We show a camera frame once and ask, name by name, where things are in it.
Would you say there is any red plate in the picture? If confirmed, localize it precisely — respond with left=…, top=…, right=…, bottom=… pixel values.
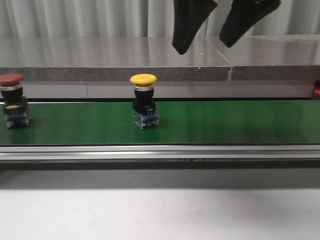
left=312, top=87, right=320, bottom=100

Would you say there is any white pleated curtain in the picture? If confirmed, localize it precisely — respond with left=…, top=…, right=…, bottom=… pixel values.
left=0, top=0, right=320, bottom=37

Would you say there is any grey stone counter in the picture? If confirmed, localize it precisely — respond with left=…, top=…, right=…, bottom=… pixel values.
left=0, top=35, right=320, bottom=99

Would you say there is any red mushroom push button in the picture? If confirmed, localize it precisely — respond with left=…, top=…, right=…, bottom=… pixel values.
left=0, top=73, right=32, bottom=129

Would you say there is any yellow mushroom push button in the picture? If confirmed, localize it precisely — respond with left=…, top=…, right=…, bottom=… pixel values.
left=130, top=73, right=159, bottom=130

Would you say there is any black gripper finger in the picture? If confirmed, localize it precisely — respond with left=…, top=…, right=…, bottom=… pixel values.
left=172, top=0, right=218, bottom=55
left=219, top=0, right=281, bottom=48

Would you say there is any aluminium conveyor frame rail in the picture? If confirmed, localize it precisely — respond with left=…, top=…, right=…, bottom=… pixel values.
left=0, top=144, right=320, bottom=164

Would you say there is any green conveyor belt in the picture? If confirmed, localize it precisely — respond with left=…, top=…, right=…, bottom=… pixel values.
left=0, top=100, right=320, bottom=145

